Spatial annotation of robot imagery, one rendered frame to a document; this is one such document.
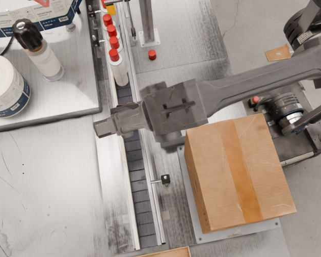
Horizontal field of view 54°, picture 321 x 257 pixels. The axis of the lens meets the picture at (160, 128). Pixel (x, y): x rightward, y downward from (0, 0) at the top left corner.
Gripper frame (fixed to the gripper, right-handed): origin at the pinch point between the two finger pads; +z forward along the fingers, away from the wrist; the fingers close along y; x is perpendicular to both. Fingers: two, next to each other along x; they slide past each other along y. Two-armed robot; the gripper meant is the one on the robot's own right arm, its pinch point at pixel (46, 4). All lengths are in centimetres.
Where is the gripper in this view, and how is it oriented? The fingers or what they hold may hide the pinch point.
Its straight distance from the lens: 118.7
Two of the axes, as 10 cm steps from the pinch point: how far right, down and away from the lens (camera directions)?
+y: 2.1, 9.1, -3.5
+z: 0.3, 3.6, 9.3
